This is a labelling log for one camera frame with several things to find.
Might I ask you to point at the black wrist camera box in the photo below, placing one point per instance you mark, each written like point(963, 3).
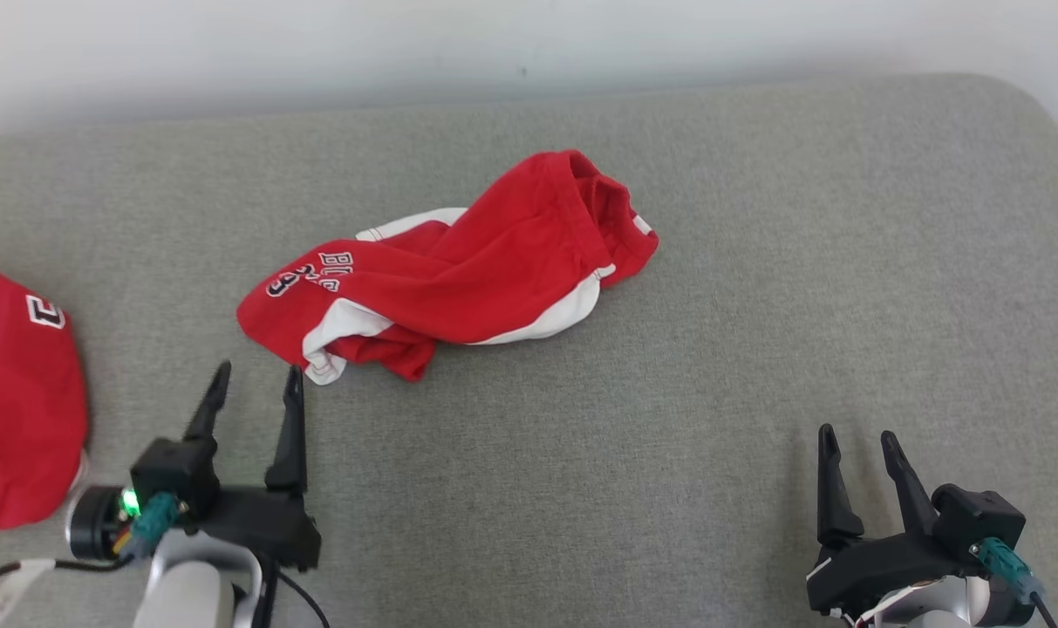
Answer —
point(175, 471)
point(978, 519)

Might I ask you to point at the red basketball jersey white trim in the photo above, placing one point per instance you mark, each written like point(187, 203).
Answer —
point(18, 419)

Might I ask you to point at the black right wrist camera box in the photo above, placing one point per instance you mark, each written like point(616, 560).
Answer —
point(978, 519)

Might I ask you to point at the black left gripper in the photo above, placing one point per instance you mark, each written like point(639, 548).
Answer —
point(271, 523)

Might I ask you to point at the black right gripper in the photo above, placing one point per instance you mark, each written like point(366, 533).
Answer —
point(886, 563)

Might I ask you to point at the teal right camera connector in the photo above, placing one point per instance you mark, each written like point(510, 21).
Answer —
point(1004, 563)

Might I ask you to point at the teal camera connector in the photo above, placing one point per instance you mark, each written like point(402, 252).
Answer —
point(1004, 563)
point(152, 519)

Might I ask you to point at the teal left camera connector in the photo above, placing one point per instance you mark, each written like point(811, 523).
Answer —
point(152, 519)

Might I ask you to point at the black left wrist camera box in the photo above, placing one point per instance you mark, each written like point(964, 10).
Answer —
point(175, 471)

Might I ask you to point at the red shorts with white stripes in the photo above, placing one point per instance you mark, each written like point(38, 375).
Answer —
point(494, 270)

